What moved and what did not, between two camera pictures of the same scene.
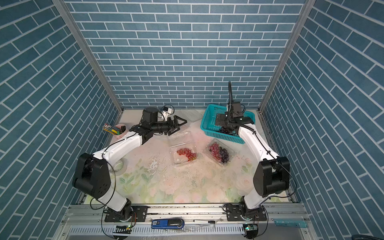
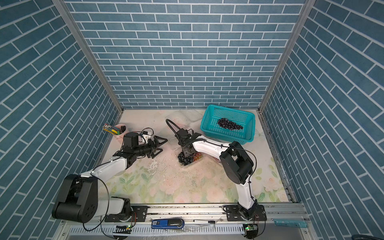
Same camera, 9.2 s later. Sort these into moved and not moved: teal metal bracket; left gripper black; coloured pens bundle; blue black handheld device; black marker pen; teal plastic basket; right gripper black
Moved: left gripper black; right gripper black
Not moved: blue black handheld device; teal plastic basket; coloured pens bundle; black marker pen; teal metal bracket
